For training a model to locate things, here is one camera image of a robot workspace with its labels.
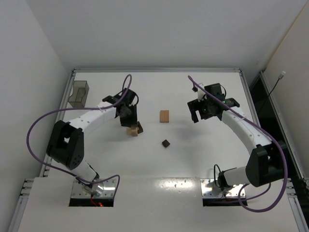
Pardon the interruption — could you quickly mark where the small dark wood block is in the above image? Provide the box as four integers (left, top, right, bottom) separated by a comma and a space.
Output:
162, 140, 170, 148

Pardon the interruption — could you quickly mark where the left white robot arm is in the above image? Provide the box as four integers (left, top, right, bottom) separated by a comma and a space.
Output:
46, 88, 139, 197

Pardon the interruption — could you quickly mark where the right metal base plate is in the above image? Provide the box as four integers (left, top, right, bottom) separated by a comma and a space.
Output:
200, 178, 246, 200

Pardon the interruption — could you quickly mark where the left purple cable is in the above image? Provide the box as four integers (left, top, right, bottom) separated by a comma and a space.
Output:
26, 74, 133, 191

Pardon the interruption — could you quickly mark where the purple cable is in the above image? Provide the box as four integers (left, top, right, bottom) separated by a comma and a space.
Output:
187, 75, 289, 213
26, 74, 133, 191

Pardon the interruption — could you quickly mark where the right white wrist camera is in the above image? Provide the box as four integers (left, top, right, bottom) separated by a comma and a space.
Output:
192, 84, 206, 102

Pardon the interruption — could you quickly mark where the dark wood arch block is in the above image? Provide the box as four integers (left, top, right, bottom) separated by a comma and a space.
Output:
137, 121, 143, 134

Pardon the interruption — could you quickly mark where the grey plastic block box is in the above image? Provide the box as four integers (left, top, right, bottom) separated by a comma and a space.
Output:
68, 80, 89, 108

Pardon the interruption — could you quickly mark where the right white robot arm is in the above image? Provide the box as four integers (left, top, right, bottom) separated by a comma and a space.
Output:
187, 83, 286, 190

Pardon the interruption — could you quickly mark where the small light wood cube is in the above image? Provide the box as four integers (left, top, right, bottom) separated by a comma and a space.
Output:
126, 128, 132, 135

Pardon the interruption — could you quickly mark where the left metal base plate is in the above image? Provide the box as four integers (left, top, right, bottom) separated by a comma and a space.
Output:
70, 179, 117, 199

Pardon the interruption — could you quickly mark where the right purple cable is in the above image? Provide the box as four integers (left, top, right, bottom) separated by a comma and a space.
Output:
187, 75, 289, 213

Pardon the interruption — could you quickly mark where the metal base plate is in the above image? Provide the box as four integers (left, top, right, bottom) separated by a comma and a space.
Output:
200, 178, 246, 200
70, 179, 117, 199

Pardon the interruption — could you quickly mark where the black wall cable with plug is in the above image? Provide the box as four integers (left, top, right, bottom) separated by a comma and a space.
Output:
258, 71, 286, 109

